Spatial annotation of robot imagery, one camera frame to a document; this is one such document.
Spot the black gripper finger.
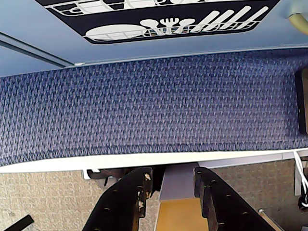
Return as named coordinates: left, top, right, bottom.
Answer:
left=193, top=167, right=278, bottom=231
left=83, top=167, right=154, bottom=231

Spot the gray and yellow block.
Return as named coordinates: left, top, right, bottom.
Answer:
left=154, top=168, right=205, bottom=231

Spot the black flat bar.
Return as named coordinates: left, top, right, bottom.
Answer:
left=0, top=215, right=34, bottom=231

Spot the dark dish rack print panel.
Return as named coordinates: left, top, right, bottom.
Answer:
left=33, top=0, right=281, bottom=45

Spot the cream curved object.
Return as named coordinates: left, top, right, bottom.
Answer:
left=287, top=0, right=308, bottom=33

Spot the white cable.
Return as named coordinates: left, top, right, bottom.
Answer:
left=293, top=150, right=308, bottom=193

